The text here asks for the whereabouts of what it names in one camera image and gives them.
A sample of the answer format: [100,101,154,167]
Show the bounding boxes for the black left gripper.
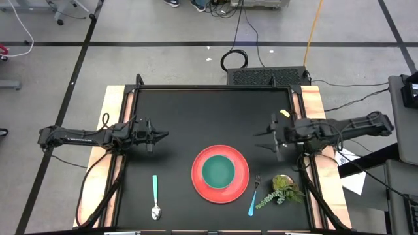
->
[130,117,170,153]

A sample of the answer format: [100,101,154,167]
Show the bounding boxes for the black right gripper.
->
[253,112,297,163]

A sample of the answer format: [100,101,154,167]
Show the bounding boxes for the spoon with teal handle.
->
[151,174,163,221]

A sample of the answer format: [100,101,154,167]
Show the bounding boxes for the teal green ribbed bowl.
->
[201,154,236,190]

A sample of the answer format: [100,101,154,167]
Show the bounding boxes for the artificial green succulent plant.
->
[255,174,306,210]

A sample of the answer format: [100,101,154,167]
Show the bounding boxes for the round red plate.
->
[191,144,251,205]

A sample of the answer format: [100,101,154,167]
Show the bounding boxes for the black perforated computer case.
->
[226,66,311,87]

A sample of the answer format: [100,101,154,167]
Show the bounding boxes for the white paper sheet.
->
[334,148,367,196]

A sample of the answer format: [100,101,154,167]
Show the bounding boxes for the black cart base bar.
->
[338,142,400,179]

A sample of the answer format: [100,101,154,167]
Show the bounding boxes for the person's feet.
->
[163,0,206,13]

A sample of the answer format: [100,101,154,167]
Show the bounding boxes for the grey equipment cart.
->
[387,74,418,166]

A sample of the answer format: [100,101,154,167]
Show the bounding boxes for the grey equipment cabinet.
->
[230,0,291,10]

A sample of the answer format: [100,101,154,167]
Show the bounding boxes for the small black monitor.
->
[400,72,418,110]

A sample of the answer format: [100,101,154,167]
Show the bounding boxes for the grey desk foot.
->
[0,80,22,91]

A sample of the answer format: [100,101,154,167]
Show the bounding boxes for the grey office chair base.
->
[45,0,91,26]

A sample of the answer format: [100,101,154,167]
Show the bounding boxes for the black keyboard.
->
[404,194,418,235]

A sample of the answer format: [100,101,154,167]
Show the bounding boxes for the fork with blue handle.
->
[247,172,263,217]

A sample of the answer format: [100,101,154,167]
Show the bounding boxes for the black sleeved arm cable harness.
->
[74,150,127,228]
[295,153,350,231]

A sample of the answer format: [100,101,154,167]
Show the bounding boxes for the black aluminium table frame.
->
[110,73,323,234]

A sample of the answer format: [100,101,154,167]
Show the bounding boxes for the coiled black cable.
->
[220,48,249,73]

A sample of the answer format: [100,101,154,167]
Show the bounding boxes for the black floor cable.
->
[243,9,266,69]
[228,0,245,52]
[324,87,390,113]
[310,79,390,88]

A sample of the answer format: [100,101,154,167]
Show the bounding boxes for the yellow cable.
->
[302,0,325,68]

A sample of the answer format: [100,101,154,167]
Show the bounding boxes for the white cable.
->
[6,0,35,59]

